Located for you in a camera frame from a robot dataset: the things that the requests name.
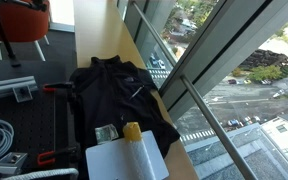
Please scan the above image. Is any black zip jersey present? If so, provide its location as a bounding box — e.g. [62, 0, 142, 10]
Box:
[69, 55, 181, 180]

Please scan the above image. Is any dollar bill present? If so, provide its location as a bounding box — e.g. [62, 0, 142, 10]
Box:
[95, 124, 119, 144]

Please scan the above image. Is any metal window handrail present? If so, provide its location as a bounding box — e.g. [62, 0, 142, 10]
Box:
[131, 0, 258, 180]

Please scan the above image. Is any yellow capped white roll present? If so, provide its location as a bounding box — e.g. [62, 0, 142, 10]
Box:
[123, 122, 156, 180]

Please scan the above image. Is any upper black orange clamp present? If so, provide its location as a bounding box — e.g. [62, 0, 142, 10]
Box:
[43, 82, 74, 92]

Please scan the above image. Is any black orange clamp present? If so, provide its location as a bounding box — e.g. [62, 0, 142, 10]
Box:
[43, 82, 74, 92]
[37, 146, 78, 166]

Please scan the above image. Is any lower black orange clamp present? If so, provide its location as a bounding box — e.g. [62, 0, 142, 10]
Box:
[37, 146, 78, 166]

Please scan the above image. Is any black tripod leg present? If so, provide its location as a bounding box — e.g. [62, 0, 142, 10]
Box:
[0, 21, 21, 67]

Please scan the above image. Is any orange chair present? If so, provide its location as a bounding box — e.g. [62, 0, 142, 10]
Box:
[0, 0, 50, 61]

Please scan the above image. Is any white braided hose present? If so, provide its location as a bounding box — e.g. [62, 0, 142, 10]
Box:
[0, 167, 80, 180]

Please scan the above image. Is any aluminium rail with bracket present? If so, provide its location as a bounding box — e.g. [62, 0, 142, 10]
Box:
[0, 76, 38, 103]

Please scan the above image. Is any lower aluminium bracket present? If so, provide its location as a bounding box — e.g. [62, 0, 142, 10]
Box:
[0, 152, 27, 175]

